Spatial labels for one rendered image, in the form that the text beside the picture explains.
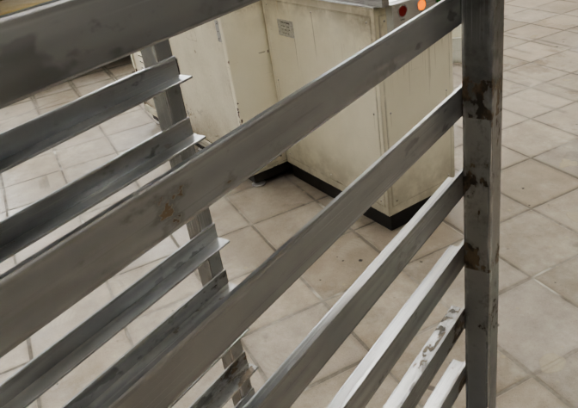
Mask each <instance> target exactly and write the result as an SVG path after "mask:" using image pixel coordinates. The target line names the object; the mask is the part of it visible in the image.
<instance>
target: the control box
mask: <svg viewBox="0 0 578 408"><path fill-rule="evenodd" d="M420 1H421V0H397V1H395V2H392V3H389V6H387V7H385V14H386V21H387V33H389V32H391V31H392V30H394V29H396V28H398V27H399V26H401V25H403V24H404V23H405V22H407V21H409V20H410V19H412V18H413V17H415V16H417V15H419V14H420V13H421V12H423V11H424V10H426V9H428V8H430V7H431V6H433V5H435V4H436V3H437V0H424V1H425V2H426V6H425V8H424V9H423V10H419V8H418V3H419V2H420ZM402 6H405V7H406V8H407V12H406V15H405V16H400V15H399V9H400V8H401V7H402Z"/></svg>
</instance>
